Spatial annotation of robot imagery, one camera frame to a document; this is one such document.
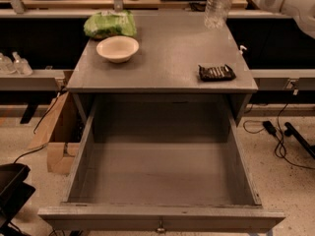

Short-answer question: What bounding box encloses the clear sanitizer bottle left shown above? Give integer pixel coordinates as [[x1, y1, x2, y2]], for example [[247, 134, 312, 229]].
[[0, 53, 16, 75]]

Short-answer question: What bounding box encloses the brown cardboard box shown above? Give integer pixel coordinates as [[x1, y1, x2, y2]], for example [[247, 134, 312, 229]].
[[29, 92, 81, 175]]

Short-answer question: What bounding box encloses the black snack packet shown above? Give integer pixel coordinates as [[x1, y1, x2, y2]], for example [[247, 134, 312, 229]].
[[199, 65, 236, 82]]

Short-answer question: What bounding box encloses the green chip bag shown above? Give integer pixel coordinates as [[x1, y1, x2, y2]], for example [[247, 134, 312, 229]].
[[84, 10, 137, 39]]

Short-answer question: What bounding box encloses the clear sanitizer bottle right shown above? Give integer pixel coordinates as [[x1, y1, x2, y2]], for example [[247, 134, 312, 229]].
[[12, 52, 32, 76]]

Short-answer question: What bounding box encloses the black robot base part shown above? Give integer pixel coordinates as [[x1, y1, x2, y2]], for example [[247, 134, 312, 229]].
[[0, 163, 35, 236]]

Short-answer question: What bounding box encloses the grey open top drawer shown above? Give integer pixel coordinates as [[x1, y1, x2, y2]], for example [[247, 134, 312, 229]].
[[38, 95, 284, 233]]

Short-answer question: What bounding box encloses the clear plastic water bottle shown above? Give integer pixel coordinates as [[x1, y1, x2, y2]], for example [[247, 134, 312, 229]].
[[204, 0, 232, 30]]

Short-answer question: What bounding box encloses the clear sanitizer bottle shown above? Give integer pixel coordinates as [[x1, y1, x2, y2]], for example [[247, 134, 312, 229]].
[[12, 52, 32, 76], [0, 53, 16, 75]]

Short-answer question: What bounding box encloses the black floor cable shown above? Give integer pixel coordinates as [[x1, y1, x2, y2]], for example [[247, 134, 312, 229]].
[[242, 102, 315, 170]]

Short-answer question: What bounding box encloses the metal drawer knob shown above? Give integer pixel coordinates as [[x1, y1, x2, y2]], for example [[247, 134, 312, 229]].
[[156, 219, 166, 234]]

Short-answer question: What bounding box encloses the cream ceramic bowl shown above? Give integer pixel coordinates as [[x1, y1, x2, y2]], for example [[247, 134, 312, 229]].
[[96, 36, 139, 63]]

